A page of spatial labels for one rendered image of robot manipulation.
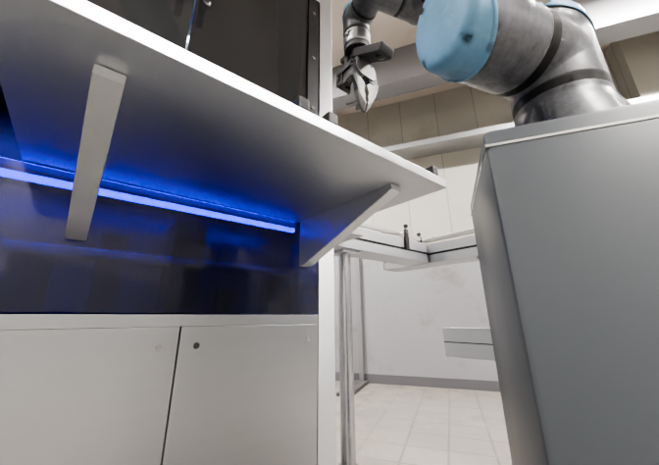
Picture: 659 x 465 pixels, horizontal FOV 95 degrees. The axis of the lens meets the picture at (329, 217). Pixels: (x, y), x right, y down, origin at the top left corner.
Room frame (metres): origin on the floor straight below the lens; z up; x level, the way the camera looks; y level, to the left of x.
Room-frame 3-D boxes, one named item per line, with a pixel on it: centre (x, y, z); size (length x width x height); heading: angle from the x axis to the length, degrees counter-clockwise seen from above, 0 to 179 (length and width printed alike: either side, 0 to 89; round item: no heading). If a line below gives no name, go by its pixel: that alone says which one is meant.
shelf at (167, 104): (0.57, 0.17, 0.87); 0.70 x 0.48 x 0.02; 129
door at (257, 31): (0.76, 0.21, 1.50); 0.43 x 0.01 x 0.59; 129
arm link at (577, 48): (0.36, -0.33, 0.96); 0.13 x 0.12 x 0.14; 111
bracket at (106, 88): (0.40, 0.35, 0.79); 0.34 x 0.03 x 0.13; 39
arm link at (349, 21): (0.65, -0.08, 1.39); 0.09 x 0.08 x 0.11; 21
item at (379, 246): (1.27, -0.17, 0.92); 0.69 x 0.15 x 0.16; 129
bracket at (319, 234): (0.72, -0.03, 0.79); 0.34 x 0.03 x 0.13; 39
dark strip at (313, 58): (0.87, 0.06, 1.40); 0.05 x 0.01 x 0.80; 129
